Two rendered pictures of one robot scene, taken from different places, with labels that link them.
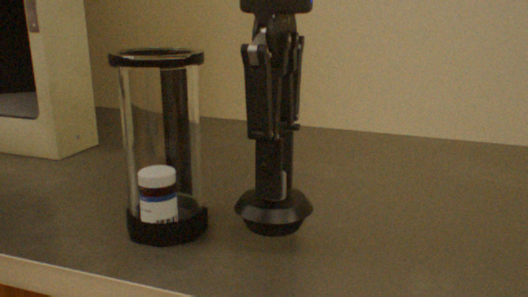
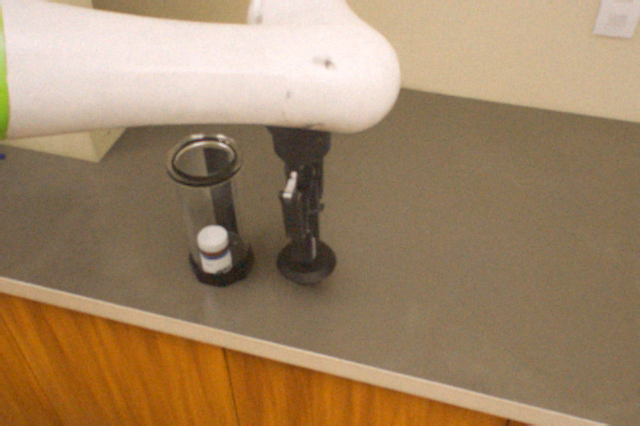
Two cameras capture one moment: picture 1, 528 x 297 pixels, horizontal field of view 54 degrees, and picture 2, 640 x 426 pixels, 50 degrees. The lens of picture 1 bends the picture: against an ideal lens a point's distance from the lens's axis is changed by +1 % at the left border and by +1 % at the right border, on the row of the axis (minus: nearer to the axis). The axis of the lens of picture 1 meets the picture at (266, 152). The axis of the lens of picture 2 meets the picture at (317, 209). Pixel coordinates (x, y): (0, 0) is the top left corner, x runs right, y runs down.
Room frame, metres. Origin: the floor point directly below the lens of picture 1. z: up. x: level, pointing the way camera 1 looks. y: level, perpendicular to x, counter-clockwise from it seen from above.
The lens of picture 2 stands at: (-0.15, 0.00, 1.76)
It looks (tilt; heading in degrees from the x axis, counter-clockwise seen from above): 44 degrees down; 357
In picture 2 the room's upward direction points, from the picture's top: 2 degrees counter-clockwise
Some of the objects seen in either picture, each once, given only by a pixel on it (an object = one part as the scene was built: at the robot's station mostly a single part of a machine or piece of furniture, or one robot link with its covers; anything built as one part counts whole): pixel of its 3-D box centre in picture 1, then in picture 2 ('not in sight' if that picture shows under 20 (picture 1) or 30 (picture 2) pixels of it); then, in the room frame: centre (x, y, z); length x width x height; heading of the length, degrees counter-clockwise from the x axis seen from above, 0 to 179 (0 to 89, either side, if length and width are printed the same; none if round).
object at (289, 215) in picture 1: (273, 198); (306, 256); (0.55, -0.01, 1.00); 0.09 x 0.09 x 0.07
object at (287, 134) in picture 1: (279, 158); (309, 228); (0.56, -0.01, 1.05); 0.03 x 0.01 x 0.07; 69
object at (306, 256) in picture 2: (269, 167); (302, 244); (0.53, 0.00, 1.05); 0.03 x 0.01 x 0.07; 69
